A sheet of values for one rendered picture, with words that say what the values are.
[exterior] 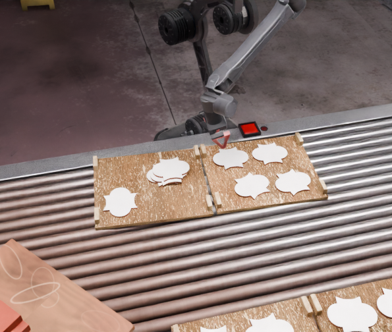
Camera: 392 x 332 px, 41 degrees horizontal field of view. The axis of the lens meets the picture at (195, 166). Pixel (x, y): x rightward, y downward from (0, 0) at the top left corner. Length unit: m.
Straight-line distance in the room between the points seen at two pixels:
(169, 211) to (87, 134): 1.91
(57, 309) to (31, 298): 0.09
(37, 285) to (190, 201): 0.61
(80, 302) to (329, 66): 3.30
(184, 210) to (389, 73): 2.92
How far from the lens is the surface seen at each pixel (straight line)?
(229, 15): 2.47
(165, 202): 1.87
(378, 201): 2.01
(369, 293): 1.72
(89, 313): 1.51
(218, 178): 1.95
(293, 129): 2.23
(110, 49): 4.56
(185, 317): 1.61
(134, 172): 1.98
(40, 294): 1.57
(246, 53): 1.82
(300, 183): 1.96
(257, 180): 1.94
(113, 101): 3.93
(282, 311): 1.62
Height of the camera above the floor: 2.31
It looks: 43 degrees down
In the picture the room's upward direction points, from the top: straight up
